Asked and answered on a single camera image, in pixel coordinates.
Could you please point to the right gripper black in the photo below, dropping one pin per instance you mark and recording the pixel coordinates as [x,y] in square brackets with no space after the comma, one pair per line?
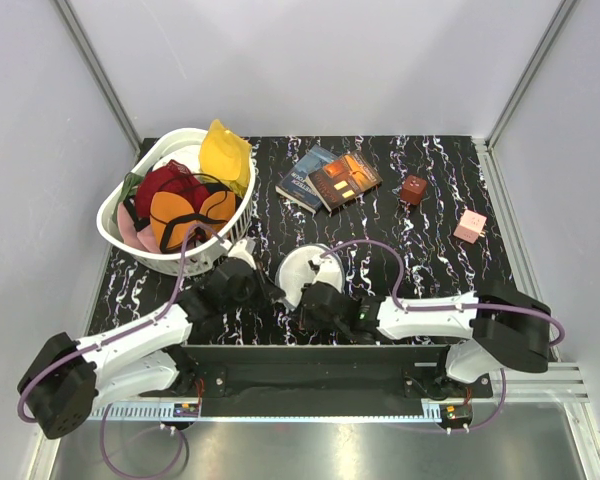
[306,314]

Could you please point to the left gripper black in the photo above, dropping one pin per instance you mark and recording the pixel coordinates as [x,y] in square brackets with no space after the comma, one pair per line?
[268,291]

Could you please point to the white mesh laundry bag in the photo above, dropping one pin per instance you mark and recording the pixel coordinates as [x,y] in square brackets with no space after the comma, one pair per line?
[294,273]

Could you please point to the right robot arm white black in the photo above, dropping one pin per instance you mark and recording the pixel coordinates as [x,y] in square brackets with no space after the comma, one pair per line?
[496,327]

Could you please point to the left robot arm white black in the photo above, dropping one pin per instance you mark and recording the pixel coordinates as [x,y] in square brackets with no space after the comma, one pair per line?
[61,386]

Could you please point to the orange black bra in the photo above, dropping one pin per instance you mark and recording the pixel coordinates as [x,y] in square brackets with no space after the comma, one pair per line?
[191,215]

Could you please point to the white plastic laundry basket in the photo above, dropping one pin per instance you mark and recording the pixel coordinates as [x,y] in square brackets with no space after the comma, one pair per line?
[198,260]

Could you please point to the yellow bra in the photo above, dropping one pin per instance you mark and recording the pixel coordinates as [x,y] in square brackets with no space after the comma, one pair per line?
[225,155]

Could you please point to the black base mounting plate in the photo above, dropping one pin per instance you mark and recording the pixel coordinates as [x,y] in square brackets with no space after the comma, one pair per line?
[320,382]

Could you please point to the blue paperback book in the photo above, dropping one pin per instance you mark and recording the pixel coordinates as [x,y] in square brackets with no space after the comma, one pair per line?
[293,185]

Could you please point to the orange dark paperback book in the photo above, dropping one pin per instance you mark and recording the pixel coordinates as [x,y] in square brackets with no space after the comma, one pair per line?
[343,180]

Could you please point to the pink garment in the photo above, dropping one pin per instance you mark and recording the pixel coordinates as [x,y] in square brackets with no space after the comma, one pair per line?
[142,240]

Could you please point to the dark red cube adapter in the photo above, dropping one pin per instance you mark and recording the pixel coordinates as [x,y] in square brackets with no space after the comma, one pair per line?
[413,189]

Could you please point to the pink cube adapter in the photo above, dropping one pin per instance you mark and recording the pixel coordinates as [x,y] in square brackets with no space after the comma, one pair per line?
[470,226]

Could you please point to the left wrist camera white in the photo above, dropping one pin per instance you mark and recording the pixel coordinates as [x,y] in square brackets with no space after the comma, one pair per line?
[243,250]

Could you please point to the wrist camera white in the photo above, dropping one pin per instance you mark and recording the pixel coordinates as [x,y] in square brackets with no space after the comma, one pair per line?
[327,269]
[243,250]

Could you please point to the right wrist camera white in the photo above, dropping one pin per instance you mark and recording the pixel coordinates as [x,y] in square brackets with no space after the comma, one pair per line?
[327,269]

